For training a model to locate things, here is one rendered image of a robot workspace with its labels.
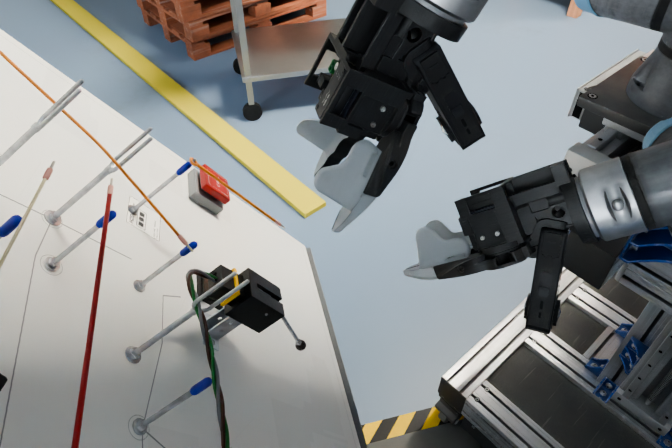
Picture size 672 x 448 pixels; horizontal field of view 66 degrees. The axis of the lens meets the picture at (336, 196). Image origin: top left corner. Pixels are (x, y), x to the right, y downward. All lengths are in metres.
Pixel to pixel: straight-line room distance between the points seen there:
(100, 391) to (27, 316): 0.09
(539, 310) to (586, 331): 1.29
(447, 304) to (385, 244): 0.37
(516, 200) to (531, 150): 2.30
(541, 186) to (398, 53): 0.21
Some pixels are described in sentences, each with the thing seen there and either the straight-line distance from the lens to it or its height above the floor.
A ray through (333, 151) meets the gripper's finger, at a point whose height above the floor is 1.31.
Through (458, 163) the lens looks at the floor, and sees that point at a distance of 2.67.
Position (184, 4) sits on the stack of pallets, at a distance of 3.41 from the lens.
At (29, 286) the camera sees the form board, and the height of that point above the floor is 1.28.
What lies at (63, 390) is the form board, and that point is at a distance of 0.49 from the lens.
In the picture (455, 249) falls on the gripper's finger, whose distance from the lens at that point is 0.59.
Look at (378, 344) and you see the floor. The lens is 1.92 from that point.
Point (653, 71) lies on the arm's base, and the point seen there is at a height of 1.22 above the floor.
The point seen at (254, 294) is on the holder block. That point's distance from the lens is 0.58.
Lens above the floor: 1.64
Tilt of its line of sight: 43 degrees down
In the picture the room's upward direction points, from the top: straight up
